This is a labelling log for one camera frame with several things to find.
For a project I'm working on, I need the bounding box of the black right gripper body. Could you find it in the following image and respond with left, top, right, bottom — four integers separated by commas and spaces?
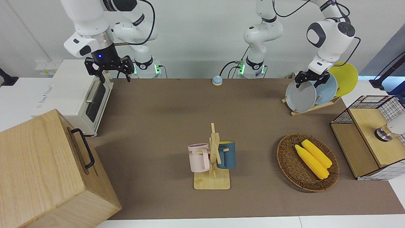
84, 56, 135, 76

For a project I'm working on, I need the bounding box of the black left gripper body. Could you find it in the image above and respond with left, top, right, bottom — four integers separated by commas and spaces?
295, 70, 330, 84

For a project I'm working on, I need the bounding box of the gray plate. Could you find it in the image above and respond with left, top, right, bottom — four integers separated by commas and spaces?
285, 80, 317, 113

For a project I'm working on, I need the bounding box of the light blue plate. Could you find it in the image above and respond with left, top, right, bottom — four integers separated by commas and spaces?
312, 72, 338, 105

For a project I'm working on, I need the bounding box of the wooden plate rack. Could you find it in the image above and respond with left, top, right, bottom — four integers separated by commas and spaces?
282, 73, 342, 116

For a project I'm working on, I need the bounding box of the yellow plate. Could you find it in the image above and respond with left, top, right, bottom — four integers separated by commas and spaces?
327, 62, 358, 97

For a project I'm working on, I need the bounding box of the white toaster oven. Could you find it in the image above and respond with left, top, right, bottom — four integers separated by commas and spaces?
31, 59, 114, 137

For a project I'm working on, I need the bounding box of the yellow corn cob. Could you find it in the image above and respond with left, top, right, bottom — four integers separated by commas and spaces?
295, 144, 330, 180
301, 139, 333, 168

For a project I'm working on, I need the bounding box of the brown wicker basket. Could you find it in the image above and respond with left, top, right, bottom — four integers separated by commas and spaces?
277, 133, 340, 192

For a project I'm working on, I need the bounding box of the white cylinder with glass base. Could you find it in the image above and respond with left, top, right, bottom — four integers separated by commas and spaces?
375, 112, 405, 141

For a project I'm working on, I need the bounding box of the dark blue mug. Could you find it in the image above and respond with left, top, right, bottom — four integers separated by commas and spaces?
217, 141, 236, 169

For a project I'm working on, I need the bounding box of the pink mug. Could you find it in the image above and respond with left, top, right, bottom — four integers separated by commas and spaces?
188, 143, 211, 173

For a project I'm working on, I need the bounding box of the wooden cabinet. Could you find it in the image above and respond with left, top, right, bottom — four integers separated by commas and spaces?
0, 109, 122, 228

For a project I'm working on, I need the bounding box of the wooden mug tree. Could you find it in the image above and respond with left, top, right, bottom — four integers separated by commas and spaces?
194, 123, 231, 190

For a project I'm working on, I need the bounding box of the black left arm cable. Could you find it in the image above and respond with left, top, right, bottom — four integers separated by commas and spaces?
273, 0, 361, 67

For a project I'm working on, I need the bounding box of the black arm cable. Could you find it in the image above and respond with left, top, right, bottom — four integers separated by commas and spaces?
114, 0, 157, 47
273, 0, 361, 67

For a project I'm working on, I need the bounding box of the white wall socket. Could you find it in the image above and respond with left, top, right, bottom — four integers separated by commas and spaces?
35, 61, 58, 76

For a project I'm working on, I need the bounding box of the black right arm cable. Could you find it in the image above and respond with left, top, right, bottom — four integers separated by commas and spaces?
114, 0, 157, 47

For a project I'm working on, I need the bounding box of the black camera stand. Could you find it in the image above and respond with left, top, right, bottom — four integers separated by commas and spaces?
369, 52, 405, 91

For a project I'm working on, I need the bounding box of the wire basket with wooden shelf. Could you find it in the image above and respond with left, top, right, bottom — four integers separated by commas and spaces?
330, 95, 405, 181

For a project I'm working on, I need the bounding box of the black cabinet handle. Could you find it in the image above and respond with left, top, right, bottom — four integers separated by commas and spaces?
71, 128, 95, 169

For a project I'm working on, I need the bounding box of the black clamp mount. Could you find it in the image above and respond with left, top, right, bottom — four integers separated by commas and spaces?
0, 68, 19, 87

